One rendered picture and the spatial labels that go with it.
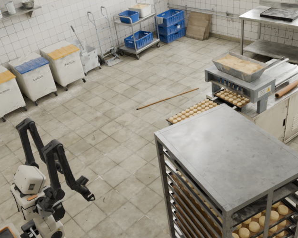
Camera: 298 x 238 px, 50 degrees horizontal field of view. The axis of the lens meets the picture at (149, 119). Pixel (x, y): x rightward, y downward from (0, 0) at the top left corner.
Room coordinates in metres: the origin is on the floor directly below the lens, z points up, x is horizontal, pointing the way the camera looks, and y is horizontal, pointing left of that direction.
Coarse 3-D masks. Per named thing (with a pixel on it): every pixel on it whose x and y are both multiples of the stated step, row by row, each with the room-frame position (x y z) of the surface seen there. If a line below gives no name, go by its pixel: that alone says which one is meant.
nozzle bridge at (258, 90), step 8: (208, 72) 3.23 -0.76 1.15; (216, 72) 3.14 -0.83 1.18; (224, 72) 3.11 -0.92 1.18; (208, 80) 3.23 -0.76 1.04; (216, 80) 3.19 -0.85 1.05; (232, 80) 2.91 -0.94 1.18; (240, 80) 2.88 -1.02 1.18; (256, 80) 2.83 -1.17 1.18; (264, 80) 2.80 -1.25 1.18; (272, 80) 2.78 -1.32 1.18; (216, 88) 3.31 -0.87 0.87; (232, 88) 2.96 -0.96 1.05; (240, 88) 2.90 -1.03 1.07; (248, 88) 2.71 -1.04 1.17; (256, 88) 2.67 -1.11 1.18; (264, 88) 2.72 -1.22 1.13; (272, 88) 2.79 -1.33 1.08; (248, 96) 2.75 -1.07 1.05; (256, 96) 2.66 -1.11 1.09; (264, 96) 2.73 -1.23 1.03; (264, 104) 2.73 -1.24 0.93; (256, 112) 2.73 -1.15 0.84
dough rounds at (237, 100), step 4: (220, 92) 3.12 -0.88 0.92; (224, 92) 3.12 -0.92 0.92; (228, 92) 3.10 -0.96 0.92; (220, 96) 3.05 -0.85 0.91; (224, 96) 3.03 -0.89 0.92; (228, 96) 3.01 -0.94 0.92; (232, 96) 3.01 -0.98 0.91; (236, 96) 2.99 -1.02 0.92; (240, 96) 3.00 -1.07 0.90; (228, 100) 2.94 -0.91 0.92; (232, 100) 2.92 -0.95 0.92; (236, 100) 2.93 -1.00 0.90; (240, 100) 2.90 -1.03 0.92; (244, 100) 2.89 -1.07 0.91; (248, 100) 2.87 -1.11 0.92; (236, 104) 2.85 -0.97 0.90; (240, 104) 2.81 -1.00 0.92; (244, 104) 2.83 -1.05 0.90
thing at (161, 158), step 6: (156, 132) 1.39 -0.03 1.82; (156, 138) 1.37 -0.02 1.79; (156, 144) 1.38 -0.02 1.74; (162, 150) 1.38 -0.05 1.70; (162, 156) 1.37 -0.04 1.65; (162, 162) 1.37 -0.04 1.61; (162, 168) 1.37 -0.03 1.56; (162, 174) 1.37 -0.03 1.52; (162, 180) 1.38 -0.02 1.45; (162, 186) 1.39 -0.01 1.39; (168, 192) 1.38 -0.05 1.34; (168, 198) 1.37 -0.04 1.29; (168, 204) 1.37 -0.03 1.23; (168, 210) 1.37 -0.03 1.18; (168, 216) 1.37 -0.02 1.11; (168, 222) 1.39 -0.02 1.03; (174, 228) 1.38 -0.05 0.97; (174, 234) 1.37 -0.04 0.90
